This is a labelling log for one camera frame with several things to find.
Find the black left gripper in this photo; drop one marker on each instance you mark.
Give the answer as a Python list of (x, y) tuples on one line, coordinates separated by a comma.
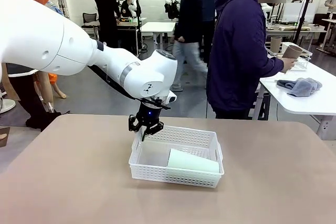
[(148, 113)]

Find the mint green paper cup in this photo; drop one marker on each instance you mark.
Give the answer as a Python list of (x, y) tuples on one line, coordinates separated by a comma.
[(191, 162)]

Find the brown paper cup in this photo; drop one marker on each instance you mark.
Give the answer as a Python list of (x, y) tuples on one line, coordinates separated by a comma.
[(292, 52), (276, 44)]

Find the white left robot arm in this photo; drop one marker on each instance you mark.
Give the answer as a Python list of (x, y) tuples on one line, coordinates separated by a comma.
[(65, 45)]

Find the person's right forearm purple sleeve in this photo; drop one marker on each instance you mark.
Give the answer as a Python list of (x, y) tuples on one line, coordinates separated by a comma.
[(273, 66)]

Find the white perforated plastic basket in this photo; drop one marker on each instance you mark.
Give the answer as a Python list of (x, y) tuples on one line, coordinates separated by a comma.
[(183, 179)]

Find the person's right hand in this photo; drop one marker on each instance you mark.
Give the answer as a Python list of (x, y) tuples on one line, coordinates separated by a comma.
[(288, 65)]

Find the white rectangular background table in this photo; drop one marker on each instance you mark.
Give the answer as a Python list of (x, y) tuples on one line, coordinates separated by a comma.
[(157, 27)]

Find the person in black top, jeans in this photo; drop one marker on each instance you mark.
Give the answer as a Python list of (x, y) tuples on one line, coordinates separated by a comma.
[(187, 24)]

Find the black mesh office chair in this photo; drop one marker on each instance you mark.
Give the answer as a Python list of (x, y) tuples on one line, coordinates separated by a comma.
[(89, 20)]

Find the person in purple hoodie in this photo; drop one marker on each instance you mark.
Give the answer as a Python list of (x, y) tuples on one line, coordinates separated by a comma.
[(236, 51)]

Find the person in all black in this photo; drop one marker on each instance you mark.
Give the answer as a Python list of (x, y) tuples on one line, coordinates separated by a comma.
[(106, 11)]

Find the white robot with black vest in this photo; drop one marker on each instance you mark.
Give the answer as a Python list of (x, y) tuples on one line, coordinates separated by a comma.
[(128, 6)]

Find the dark-clothed bystander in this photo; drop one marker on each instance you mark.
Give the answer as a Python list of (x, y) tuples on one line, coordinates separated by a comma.
[(26, 95)]

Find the white robot with black gripper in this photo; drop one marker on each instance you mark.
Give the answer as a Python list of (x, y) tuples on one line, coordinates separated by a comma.
[(172, 6)]

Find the white round stand base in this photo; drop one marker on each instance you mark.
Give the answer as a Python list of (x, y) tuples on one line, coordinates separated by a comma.
[(6, 106)]

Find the grey folded towel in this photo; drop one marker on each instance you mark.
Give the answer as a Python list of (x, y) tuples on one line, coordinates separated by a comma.
[(302, 86)]

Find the white rounded table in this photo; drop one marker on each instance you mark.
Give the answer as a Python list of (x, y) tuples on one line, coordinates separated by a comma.
[(309, 103)]

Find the long wooden background table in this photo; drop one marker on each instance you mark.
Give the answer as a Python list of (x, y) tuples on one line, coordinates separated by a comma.
[(288, 31)]

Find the white monitor screen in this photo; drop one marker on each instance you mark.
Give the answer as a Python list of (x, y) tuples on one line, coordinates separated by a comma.
[(291, 12)]

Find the black camera tripod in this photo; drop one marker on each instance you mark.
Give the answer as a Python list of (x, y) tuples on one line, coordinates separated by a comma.
[(304, 14)]

